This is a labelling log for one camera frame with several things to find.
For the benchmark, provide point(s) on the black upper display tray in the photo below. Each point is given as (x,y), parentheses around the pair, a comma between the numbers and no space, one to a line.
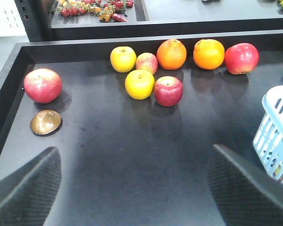
(152,18)

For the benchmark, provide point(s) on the red apple far left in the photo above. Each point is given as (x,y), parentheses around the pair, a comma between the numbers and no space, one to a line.
(43,85)

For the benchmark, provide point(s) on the red apple beside yellow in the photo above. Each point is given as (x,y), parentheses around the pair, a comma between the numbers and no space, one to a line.
(168,91)

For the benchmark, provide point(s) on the red apple centre back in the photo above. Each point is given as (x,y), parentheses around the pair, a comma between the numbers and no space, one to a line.
(241,58)

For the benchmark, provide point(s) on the yellow apple back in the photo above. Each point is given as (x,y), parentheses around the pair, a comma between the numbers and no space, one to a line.
(123,59)

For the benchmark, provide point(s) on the yellow apple front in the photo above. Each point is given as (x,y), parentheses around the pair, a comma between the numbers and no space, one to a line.
(139,84)

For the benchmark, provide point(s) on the small pink apple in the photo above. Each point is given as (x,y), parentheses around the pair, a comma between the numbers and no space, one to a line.
(147,61)

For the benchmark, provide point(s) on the orange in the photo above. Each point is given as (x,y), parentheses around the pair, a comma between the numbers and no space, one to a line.
(208,54)
(171,54)

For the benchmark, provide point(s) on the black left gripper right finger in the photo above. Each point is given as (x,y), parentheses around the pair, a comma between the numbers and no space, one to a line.
(244,195)

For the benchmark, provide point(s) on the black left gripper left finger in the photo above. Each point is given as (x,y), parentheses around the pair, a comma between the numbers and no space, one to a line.
(27,194)

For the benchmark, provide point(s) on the light blue plastic basket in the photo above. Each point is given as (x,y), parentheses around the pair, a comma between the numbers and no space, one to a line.
(268,140)

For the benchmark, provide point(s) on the cherry tomato vines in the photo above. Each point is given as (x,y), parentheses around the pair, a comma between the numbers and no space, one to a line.
(111,10)

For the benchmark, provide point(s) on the orange left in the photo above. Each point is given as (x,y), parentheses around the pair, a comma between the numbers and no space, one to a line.
(171,54)

